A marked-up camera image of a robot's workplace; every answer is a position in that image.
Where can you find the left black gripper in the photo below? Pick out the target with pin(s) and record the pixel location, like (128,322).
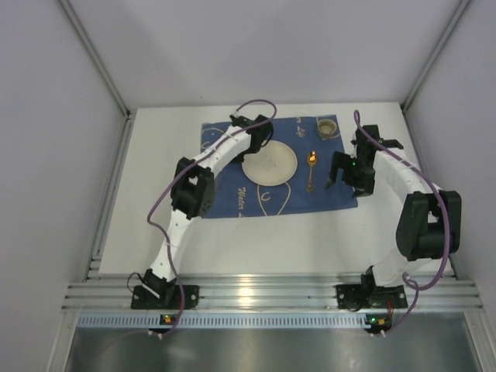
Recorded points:
(255,143)

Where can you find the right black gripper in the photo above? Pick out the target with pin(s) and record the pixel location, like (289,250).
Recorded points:
(345,170)

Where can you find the cream ceramic plate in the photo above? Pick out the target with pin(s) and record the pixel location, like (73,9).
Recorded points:
(273,165)

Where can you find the gold metal spoon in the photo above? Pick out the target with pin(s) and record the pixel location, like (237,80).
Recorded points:
(311,161)

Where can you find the blue fish placemat cloth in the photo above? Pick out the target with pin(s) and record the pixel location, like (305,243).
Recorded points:
(236,196)

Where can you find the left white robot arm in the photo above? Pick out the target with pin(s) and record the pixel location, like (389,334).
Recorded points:
(192,190)

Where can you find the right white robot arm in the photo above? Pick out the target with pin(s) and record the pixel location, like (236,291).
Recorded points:
(430,221)

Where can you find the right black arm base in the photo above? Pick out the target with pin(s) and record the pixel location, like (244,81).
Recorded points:
(368,295)

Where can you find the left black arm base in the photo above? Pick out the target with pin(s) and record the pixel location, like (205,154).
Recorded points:
(154,293)

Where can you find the slotted cable duct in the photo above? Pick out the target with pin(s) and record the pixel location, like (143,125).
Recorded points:
(235,321)

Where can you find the aluminium rail frame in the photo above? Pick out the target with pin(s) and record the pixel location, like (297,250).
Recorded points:
(264,293)

